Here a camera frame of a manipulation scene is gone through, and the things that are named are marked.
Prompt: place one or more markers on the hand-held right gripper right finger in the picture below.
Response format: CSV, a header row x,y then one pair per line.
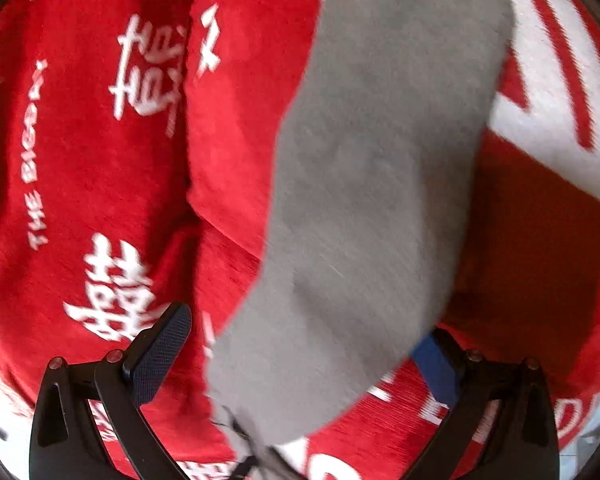
x,y
437,367

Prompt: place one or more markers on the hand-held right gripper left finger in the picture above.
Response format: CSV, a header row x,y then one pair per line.
x,y
159,351

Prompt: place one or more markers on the grey fleece garment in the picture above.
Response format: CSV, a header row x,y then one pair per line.
x,y
375,200

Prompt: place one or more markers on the red printed blanket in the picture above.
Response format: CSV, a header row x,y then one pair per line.
x,y
95,170

